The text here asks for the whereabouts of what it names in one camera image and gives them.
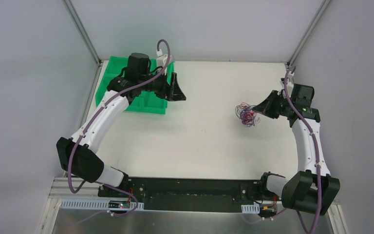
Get red thin wire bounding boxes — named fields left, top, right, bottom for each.
left=241, top=110, right=261, bottom=128

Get blue thin wire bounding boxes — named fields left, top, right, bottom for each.
left=240, top=108, right=254, bottom=121

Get purple thin wire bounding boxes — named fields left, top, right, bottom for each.
left=235, top=103, right=261, bottom=127

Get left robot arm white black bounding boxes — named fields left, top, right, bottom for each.
left=56, top=51, right=186, bottom=197

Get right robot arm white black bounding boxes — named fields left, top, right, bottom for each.
left=253, top=84, right=340, bottom=215

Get green compartment tray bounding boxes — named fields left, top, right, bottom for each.
left=95, top=56, right=175, bottom=115

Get right controller board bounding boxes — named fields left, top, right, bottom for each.
left=259, top=206, right=277, bottom=216

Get controller board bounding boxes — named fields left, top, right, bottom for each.
left=259, top=206, right=277, bottom=216
left=108, top=200, right=131, bottom=210

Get left controller board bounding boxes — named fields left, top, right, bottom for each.
left=108, top=200, right=131, bottom=210

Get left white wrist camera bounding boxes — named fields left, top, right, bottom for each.
left=155, top=49, right=174, bottom=67

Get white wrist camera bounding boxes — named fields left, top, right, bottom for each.
left=280, top=70, right=295, bottom=96
left=155, top=49, right=174, bottom=67

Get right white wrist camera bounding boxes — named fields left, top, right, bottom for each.
left=280, top=70, right=295, bottom=96

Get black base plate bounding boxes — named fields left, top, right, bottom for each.
left=97, top=177, right=278, bottom=213

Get right white slotted duct piece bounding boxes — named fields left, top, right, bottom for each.
left=241, top=203, right=260, bottom=214

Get aluminium frame rail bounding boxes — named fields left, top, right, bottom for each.
left=48, top=176, right=104, bottom=198

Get white slotted cable duct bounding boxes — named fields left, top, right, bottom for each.
left=60, top=199, right=144, bottom=211

